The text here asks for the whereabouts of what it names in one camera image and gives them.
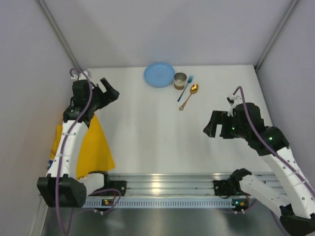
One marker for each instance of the yellow pikachu placemat cloth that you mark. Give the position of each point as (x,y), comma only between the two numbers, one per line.
(95,154)

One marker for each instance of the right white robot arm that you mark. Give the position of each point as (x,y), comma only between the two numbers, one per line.
(296,208)

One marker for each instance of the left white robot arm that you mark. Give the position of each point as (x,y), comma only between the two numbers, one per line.
(60,186)

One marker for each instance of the metal cup with brown band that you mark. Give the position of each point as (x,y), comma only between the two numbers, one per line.
(180,80)

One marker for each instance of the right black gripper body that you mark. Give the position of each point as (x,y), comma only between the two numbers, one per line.
(223,123)

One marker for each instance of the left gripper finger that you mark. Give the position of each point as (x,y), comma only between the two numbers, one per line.
(112,95)
(106,84)

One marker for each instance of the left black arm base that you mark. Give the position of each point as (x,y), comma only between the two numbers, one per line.
(110,183)

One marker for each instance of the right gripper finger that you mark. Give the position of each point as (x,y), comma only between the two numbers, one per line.
(226,131)
(211,128)

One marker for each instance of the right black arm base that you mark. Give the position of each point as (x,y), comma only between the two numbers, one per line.
(227,188)

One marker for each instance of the gold metal spoon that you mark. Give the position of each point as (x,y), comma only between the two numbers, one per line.
(193,90)

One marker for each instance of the blue plastic plate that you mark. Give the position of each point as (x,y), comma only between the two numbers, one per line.
(159,74)

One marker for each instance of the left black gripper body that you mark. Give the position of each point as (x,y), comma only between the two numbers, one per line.
(101,93)

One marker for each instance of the blue plastic fork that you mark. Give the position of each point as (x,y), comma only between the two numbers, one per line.
(190,79)

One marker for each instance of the aluminium mounting rail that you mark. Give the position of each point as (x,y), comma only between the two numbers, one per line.
(169,185)

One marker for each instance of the perforated cable duct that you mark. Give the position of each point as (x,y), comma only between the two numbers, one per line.
(166,203)

